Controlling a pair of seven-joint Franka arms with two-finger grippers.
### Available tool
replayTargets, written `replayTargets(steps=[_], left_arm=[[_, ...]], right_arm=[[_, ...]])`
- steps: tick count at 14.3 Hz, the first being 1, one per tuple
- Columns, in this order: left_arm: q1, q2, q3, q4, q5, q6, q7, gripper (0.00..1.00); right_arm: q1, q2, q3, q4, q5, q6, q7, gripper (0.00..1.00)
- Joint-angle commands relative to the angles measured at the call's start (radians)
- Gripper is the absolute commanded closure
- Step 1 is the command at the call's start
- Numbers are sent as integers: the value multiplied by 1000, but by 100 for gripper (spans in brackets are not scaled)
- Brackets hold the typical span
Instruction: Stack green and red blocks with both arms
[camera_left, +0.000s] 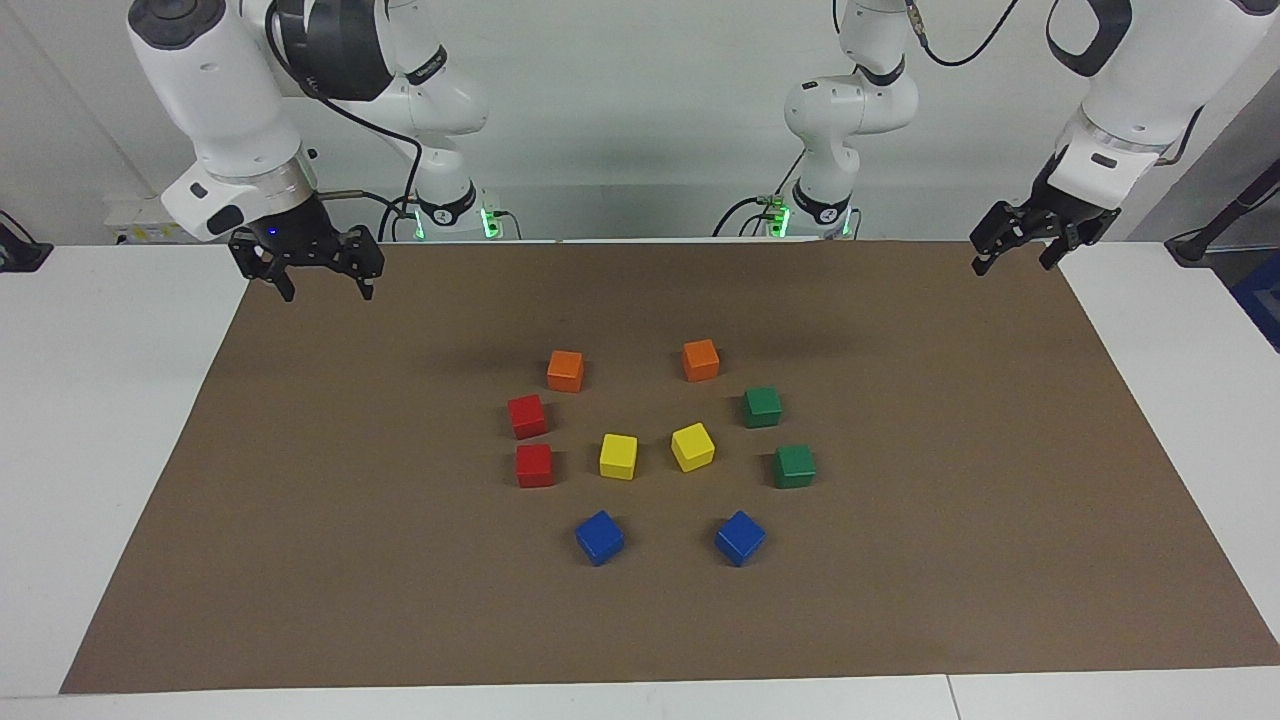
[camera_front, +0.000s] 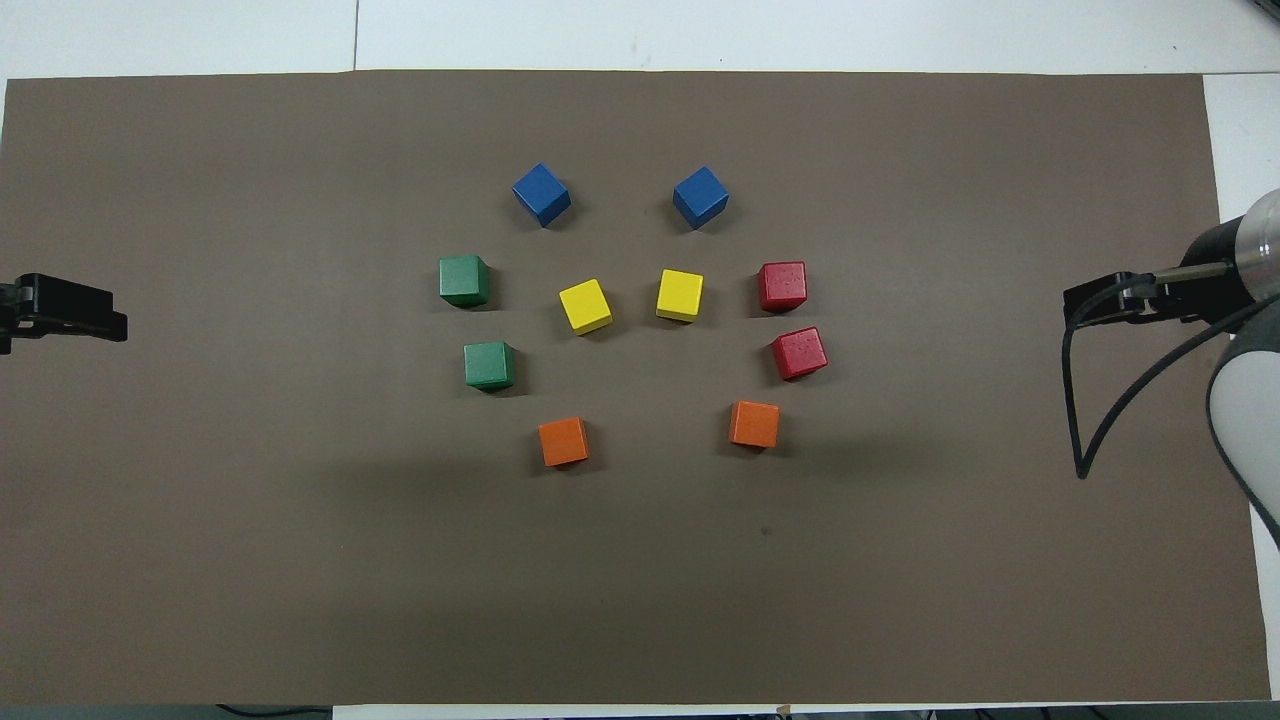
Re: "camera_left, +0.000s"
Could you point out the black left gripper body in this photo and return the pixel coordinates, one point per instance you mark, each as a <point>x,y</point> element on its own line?
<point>1062,205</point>

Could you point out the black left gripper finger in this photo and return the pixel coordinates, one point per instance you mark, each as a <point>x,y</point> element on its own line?
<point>1085,232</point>
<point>1000,228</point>

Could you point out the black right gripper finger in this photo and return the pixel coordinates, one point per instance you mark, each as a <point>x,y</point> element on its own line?
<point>255,255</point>
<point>366,255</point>

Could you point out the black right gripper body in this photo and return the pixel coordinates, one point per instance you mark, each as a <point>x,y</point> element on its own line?
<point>295,228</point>

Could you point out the red wooden cube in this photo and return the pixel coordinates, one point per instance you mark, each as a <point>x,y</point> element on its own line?
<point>534,465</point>
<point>527,416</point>

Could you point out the green wooden cube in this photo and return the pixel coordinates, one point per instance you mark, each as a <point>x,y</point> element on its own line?
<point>762,407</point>
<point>794,466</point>

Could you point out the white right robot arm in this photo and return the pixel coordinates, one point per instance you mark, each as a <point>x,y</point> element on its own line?
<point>210,90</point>

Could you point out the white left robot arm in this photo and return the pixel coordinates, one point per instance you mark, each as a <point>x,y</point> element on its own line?
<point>1140,90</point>

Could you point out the white power strip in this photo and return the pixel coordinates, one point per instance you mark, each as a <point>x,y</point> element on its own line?
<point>145,222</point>

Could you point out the black tripod leg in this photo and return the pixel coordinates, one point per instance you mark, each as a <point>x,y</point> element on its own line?
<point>1225,215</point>

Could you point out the blue box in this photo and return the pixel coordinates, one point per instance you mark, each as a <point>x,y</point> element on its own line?
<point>1260,300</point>

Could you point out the orange wooden cube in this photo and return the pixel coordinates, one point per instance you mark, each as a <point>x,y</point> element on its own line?
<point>700,360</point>
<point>565,370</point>

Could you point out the black stand foot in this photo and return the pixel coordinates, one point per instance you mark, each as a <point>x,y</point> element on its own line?
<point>20,250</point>

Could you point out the brown table mat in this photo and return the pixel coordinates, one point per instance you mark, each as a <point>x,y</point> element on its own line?
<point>400,560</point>

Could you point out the yellow wooden cube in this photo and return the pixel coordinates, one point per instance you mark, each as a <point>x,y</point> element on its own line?
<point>618,456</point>
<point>692,447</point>

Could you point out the blue wooden cube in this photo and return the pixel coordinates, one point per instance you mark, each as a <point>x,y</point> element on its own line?
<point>600,537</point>
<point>740,538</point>

